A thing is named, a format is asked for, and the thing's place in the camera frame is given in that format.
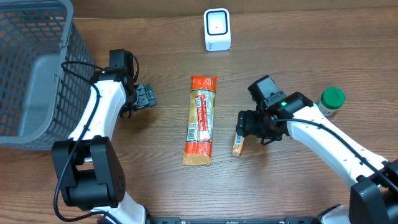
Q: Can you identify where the orange Kleenex tissue pack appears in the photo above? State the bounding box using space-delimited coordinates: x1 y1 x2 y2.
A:
232 133 244 157

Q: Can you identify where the orange spaghetti package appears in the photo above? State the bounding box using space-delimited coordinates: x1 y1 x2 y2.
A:
182 75 217 166

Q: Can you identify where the green lid jar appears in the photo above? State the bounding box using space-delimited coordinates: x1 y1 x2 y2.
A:
317 87 346 116

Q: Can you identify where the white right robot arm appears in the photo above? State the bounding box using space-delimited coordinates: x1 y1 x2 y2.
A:
232 75 397 224

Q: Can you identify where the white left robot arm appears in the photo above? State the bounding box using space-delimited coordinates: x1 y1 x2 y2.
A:
52 49 157 224

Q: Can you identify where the white barcode scanner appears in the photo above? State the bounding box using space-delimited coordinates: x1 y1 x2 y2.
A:
203 8 231 52

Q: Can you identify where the grey plastic basket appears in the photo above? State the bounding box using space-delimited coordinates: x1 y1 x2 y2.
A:
1 0 94 150

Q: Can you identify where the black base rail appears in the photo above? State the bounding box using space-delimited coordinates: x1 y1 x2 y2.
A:
96 207 376 224

